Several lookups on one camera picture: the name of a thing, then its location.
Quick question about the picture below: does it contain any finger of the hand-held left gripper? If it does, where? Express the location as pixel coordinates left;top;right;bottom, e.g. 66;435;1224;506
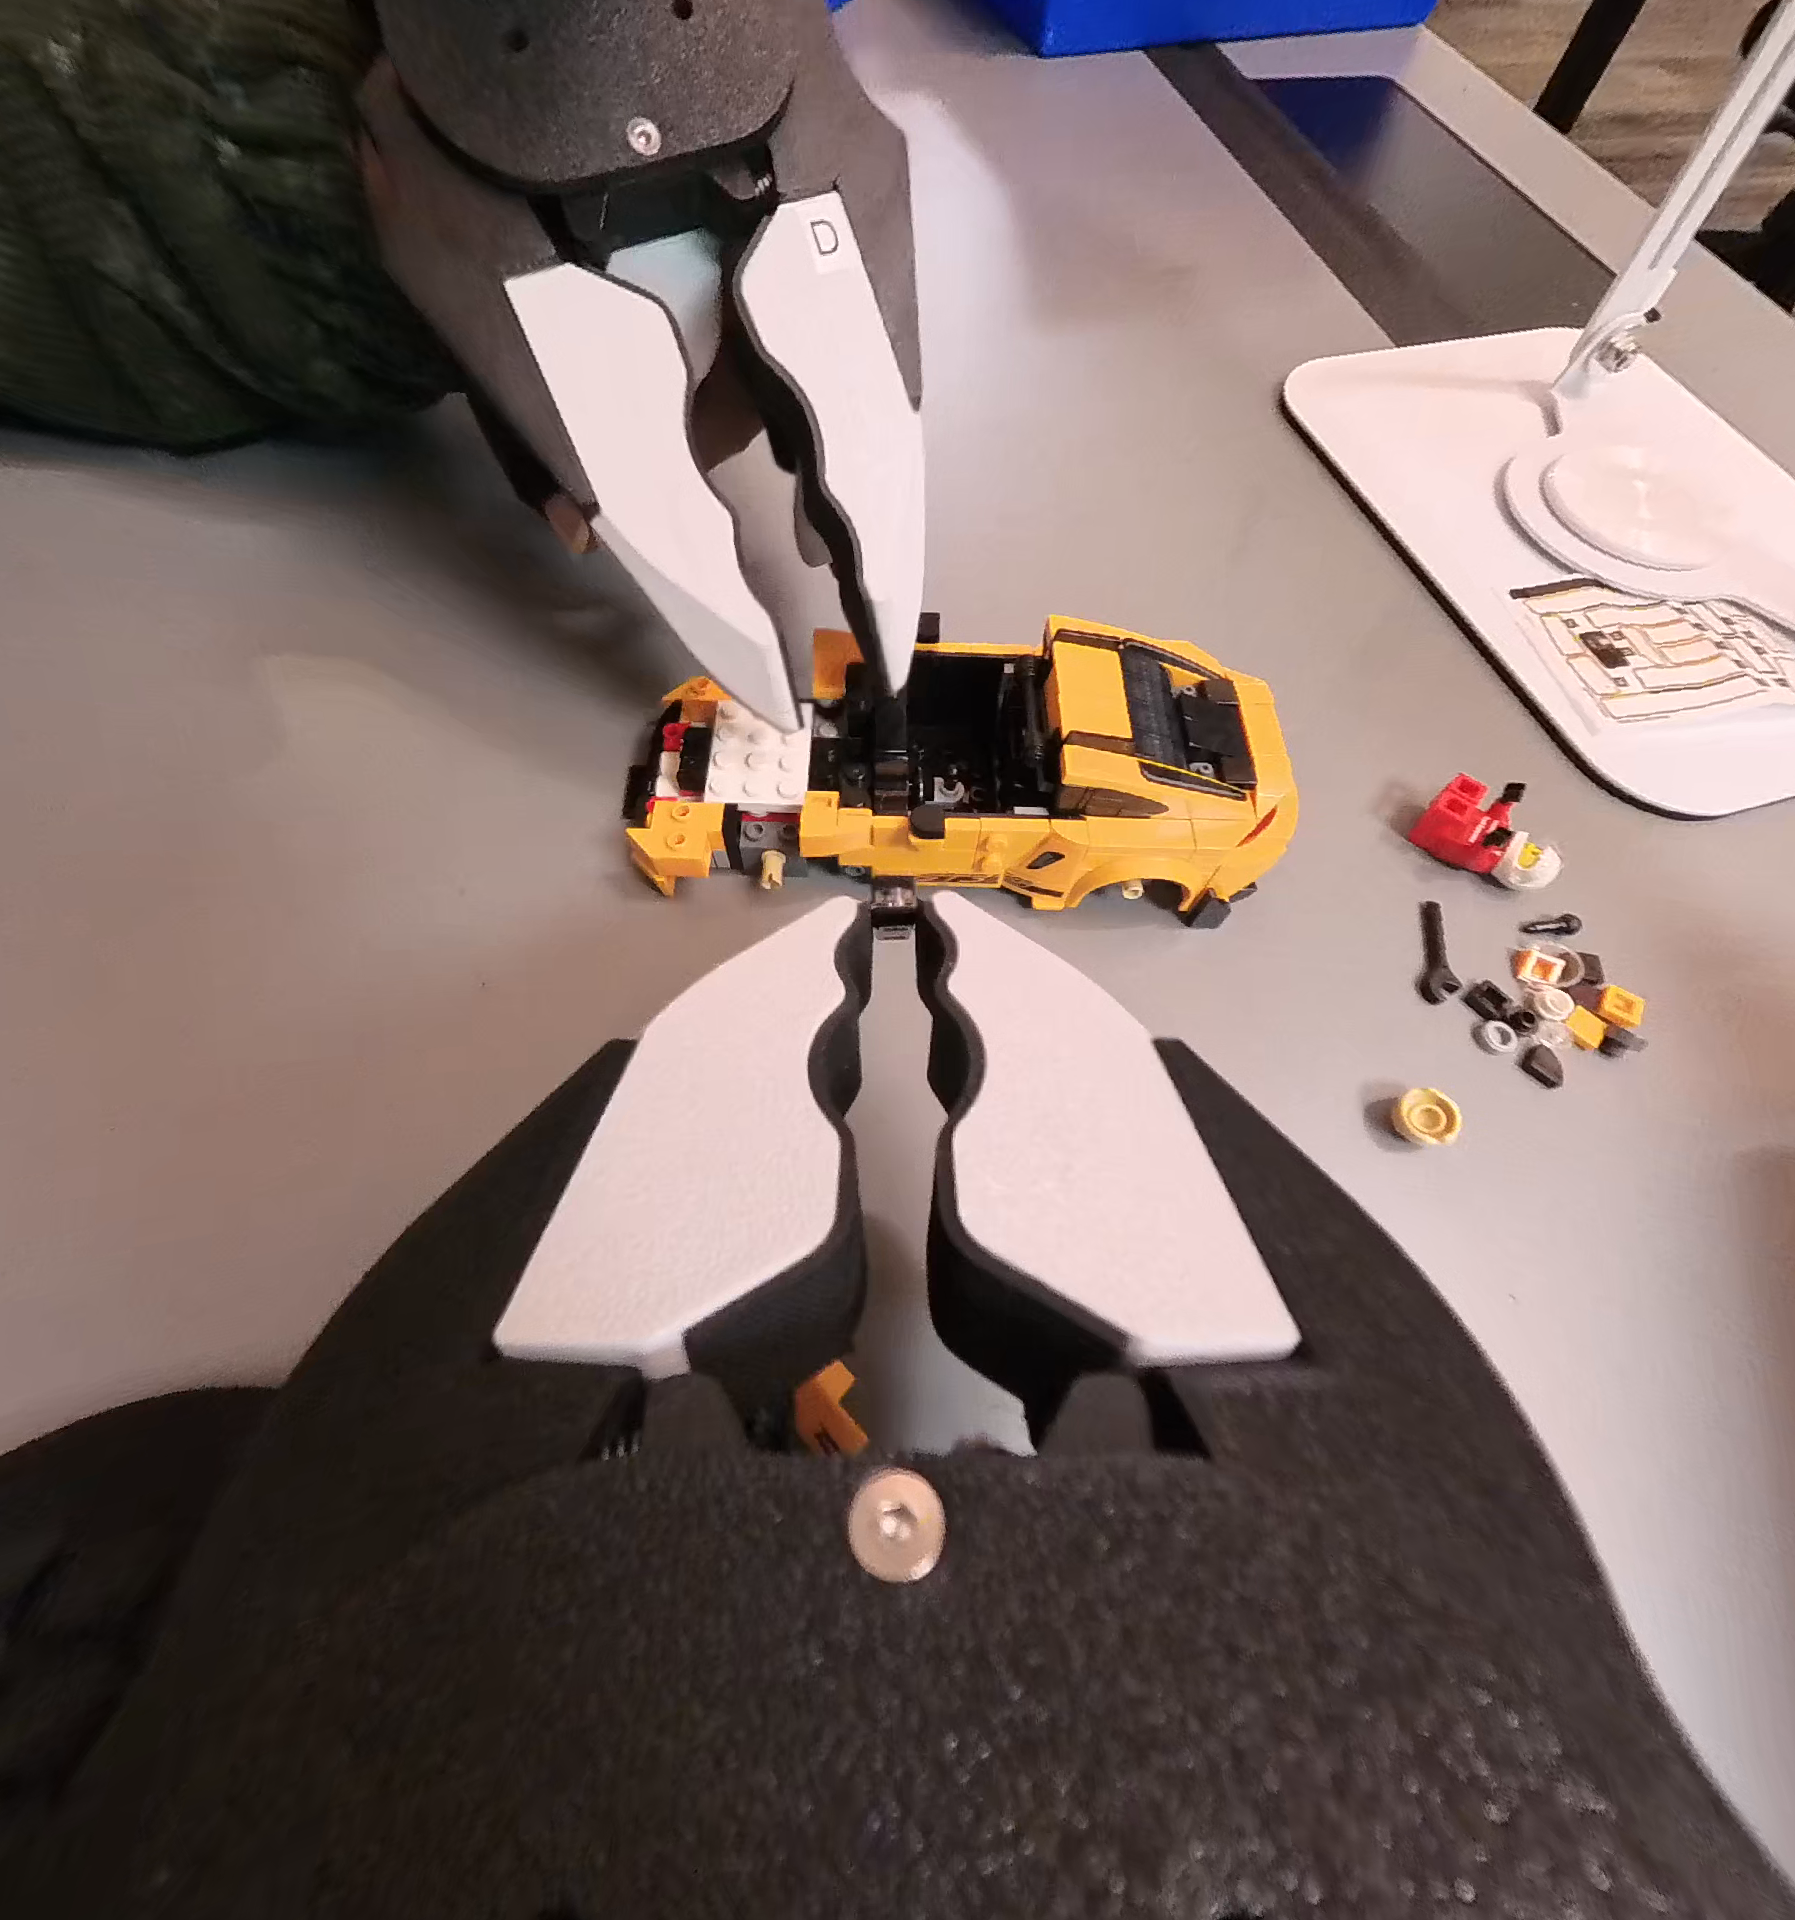
505;257;812;738
732;184;934;704

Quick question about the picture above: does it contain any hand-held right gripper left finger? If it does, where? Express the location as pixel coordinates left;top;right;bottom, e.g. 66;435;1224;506
489;893;875;1455

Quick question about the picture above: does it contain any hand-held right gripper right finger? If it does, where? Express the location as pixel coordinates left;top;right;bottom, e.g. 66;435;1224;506
924;890;1308;1455

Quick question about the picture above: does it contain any yellow lego car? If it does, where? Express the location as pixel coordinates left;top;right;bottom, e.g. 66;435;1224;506
624;606;1301;934

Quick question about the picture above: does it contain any person's left forearm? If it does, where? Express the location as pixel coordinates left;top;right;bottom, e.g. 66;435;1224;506
0;0;455;453

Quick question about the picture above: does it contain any pile of small lego pieces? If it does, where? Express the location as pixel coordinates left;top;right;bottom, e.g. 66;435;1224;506
1468;911;1653;1088

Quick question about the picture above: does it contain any red lego minifigure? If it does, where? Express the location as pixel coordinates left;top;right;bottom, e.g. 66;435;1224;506
1406;773;1567;889

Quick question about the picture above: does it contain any person's left hand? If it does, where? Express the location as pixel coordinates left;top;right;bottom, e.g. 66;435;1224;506
455;382;607;561

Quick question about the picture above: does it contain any blue plastic bin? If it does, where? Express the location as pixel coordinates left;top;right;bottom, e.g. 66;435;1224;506
979;0;1440;57

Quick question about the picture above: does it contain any white metal book stand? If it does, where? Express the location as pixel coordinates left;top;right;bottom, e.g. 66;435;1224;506
1283;0;1795;819

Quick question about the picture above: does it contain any clear sticker sheet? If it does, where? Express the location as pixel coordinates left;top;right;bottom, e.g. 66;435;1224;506
1508;578;1795;728

